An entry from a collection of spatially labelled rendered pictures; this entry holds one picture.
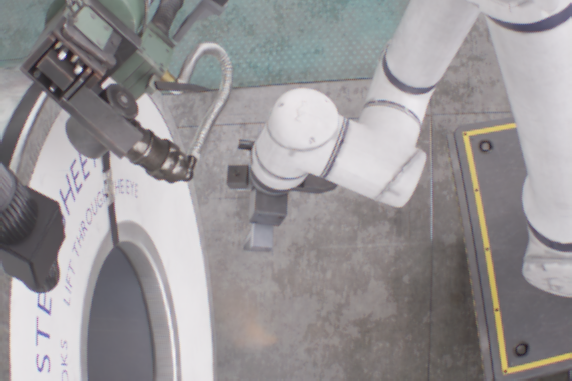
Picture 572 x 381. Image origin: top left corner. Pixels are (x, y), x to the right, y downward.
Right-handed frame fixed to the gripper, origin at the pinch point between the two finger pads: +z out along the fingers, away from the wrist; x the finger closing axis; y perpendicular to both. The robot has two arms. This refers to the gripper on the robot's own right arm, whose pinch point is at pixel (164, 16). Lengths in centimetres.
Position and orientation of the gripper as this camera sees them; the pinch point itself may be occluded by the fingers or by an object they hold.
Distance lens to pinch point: 164.5
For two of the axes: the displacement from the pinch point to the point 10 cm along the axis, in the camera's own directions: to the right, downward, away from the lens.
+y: 1.0, -5.6, 8.2
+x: -8.2, -5.2, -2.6
